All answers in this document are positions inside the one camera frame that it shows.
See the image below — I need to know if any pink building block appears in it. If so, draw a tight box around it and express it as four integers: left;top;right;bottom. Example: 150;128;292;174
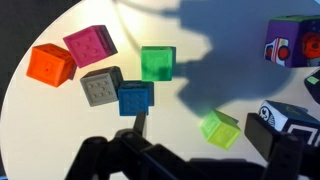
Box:
62;24;119;69

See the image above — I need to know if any lime green building block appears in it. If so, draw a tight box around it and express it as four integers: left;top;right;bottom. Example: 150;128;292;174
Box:
199;109;242;150

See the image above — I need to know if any purple orange picture cube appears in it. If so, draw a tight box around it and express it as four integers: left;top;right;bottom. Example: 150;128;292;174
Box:
264;14;320;69

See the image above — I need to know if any grey building block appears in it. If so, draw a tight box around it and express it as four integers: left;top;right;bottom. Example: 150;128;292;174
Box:
79;65;124;108

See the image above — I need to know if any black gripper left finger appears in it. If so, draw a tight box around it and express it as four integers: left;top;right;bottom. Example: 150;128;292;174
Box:
66;110;201;180

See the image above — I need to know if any square print picture cube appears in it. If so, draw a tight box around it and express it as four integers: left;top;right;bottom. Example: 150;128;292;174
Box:
258;99;320;148

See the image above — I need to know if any blue building block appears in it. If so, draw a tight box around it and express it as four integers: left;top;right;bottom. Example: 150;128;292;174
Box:
117;80;155;117

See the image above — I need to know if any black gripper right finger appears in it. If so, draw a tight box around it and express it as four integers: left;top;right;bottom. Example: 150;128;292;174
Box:
244;112;320;180

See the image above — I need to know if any orange building block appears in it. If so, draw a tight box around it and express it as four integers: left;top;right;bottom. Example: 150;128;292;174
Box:
25;43;78;88

